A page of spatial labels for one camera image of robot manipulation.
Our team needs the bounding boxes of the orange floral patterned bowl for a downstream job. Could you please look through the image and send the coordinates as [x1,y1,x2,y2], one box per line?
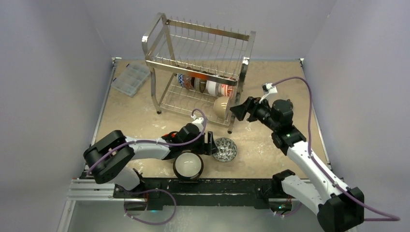
[220,84,234,98]

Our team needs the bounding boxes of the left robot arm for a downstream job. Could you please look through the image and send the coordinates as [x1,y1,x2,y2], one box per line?
[83,123,218,198]

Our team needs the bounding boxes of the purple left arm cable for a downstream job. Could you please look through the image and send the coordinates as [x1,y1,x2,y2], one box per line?
[87,108,208,175]

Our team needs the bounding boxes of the clear plastic organizer box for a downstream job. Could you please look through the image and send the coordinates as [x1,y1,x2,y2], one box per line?
[111,62,150,97]

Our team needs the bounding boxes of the black white floral bowl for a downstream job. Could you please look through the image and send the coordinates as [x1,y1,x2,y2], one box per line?
[212,137,238,162]

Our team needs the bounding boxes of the brown bowl tan inside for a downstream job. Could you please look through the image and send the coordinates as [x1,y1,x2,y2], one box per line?
[191,77,206,93]

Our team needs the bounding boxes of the dark bowl cream inside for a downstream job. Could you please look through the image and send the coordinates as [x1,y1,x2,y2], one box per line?
[213,96,230,119]

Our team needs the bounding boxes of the red orange bowl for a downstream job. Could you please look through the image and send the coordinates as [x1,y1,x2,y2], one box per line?
[163,131,177,140]

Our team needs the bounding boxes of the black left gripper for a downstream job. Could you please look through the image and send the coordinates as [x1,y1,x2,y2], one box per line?
[181,131,218,156]

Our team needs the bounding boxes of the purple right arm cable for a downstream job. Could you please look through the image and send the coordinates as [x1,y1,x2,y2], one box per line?
[272,76,401,222]

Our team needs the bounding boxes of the stainless steel dish rack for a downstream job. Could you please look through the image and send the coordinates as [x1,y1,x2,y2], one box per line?
[142,13,256,133]

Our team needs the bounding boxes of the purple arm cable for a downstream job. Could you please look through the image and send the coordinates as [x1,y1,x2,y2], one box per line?
[87,108,208,175]
[272,76,401,222]

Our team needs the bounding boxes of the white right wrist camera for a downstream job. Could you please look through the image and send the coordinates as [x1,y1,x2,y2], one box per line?
[259,83,278,103]

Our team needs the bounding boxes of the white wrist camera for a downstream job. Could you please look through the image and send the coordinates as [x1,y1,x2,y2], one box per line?
[192,116,206,131]
[259,83,278,103]

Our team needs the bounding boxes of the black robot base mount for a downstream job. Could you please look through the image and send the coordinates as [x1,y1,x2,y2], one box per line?
[113,170,295,210]

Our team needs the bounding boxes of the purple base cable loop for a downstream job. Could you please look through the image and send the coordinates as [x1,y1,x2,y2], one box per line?
[123,188,177,226]

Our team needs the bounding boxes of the black rimmed white bowl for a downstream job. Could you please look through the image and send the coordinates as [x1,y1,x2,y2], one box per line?
[173,152,204,181]

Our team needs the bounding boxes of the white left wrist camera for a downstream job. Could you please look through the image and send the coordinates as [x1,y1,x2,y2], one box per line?
[192,116,206,131]

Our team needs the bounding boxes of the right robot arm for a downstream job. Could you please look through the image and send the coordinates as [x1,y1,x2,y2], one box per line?
[230,97,364,232]

